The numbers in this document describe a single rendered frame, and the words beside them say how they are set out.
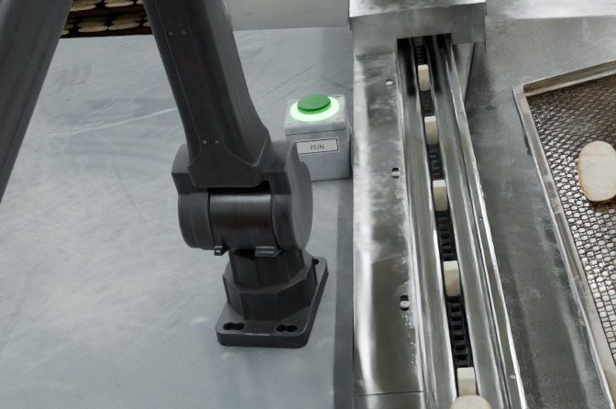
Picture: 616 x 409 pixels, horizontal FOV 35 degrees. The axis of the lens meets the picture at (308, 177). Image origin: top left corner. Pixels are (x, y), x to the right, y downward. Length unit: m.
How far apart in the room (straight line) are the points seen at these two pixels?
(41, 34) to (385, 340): 0.45
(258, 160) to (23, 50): 0.36
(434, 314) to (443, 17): 0.54
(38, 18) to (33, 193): 0.76
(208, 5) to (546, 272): 0.43
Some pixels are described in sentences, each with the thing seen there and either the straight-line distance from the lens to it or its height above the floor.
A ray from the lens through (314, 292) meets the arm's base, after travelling 0.93.
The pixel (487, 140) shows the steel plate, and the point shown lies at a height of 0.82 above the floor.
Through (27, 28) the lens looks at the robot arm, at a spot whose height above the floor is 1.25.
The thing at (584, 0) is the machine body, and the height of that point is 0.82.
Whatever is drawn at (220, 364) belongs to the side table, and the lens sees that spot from 0.90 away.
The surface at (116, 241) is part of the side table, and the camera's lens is 1.10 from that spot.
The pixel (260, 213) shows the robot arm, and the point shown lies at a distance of 0.81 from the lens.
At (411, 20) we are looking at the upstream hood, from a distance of 1.30.
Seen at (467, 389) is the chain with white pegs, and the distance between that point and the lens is 0.78.
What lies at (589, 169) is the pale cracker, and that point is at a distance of 0.95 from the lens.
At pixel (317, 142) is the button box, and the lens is 1.10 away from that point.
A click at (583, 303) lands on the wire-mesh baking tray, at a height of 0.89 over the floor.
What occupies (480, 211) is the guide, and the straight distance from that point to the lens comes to 0.97.
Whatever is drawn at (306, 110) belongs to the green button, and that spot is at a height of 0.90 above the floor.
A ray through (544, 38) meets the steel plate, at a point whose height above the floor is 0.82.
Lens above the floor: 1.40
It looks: 31 degrees down
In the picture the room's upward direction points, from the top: 9 degrees counter-clockwise
